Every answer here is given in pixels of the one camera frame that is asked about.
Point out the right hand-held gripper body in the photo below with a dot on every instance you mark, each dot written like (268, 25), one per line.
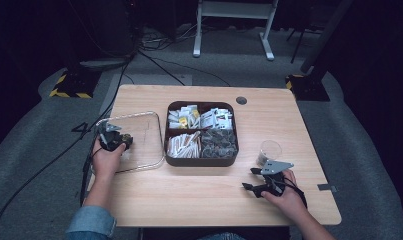
(275, 166)

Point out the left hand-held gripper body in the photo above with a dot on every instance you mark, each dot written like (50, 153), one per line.
(110, 138)

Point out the clear plastic box lid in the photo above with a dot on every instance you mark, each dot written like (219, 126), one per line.
(144, 140)

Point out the clear glass cup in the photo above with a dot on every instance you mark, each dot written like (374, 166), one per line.
(270, 148)

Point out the pile of dark packets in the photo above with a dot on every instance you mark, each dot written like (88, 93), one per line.
(219, 144)

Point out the dark brown square compartment box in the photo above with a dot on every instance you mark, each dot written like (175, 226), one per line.
(200, 162)

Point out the person's left hand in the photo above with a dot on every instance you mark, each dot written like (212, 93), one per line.
(105, 163)

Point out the person's right hand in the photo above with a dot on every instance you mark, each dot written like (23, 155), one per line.
(290, 198)

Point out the grey tape piece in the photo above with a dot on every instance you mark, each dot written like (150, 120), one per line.
(327, 187)

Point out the pile of white stick packets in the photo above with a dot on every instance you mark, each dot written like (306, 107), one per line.
(184, 145)

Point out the person's blue jeans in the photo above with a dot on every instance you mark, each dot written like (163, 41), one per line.
(222, 236)

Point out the pile of white yellow packets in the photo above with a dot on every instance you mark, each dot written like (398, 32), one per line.
(184, 117)

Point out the black hazard-striped stand base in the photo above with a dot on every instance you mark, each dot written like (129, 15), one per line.
(307, 88)
(75, 83)

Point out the pile of white red-print packets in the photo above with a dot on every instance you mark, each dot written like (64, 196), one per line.
(217, 119)

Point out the dark round table grommet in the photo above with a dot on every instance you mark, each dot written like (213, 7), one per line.
(241, 100)

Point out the blue denim sleeve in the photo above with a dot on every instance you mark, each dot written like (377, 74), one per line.
(90, 223)

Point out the dark slanted stand pole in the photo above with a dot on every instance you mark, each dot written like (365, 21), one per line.
(325, 33)

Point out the white metal desk frame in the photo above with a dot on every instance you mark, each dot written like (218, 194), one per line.
(234, 10)

